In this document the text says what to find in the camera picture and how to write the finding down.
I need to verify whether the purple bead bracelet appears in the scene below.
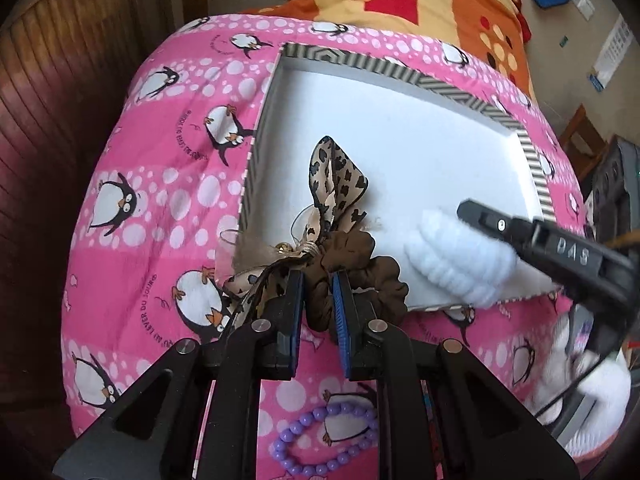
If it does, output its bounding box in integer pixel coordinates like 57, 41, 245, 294
270, 400, 381, 478

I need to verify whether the white fluffy scrunchie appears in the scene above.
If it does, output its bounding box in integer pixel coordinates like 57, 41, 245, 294
405, 209, 518, 309

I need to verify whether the leopard bow brown scrunchie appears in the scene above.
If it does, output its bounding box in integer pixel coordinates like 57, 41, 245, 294
224, 136, 409, 334

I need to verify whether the white gloved right hand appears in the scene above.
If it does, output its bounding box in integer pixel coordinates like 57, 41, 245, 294
524, 313, 631, 463

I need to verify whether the wooden chair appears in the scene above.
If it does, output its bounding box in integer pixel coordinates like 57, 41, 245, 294
559, 104, 608, 182

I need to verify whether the pink penguin bedspread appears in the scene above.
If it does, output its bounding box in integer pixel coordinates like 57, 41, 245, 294
61, 14, 586, 479

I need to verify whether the striped white tray box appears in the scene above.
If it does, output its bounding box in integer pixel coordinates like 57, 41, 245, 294
236, 42, 561, 314

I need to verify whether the orange floral blanket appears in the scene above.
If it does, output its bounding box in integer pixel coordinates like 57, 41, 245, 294
260, 0, 535, 98

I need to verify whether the wall calendar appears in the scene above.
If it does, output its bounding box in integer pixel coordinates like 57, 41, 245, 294
588, 14, 634, 93

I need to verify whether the white wall socket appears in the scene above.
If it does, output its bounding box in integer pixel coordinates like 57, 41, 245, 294
570, 0, 594, 21

